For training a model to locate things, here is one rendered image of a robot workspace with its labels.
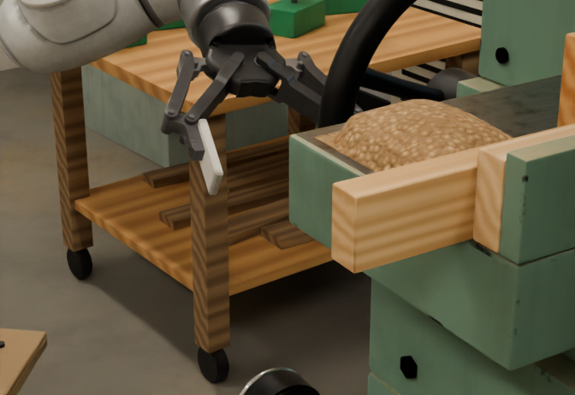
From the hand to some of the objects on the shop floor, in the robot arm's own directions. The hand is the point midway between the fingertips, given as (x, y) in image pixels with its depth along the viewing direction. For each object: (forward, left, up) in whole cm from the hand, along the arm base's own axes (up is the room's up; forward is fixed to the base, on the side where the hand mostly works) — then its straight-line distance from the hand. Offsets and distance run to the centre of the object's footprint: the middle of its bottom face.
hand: (282, 173), depth 116 cm
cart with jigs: (-1, +117, -70) cm, 136 cm away
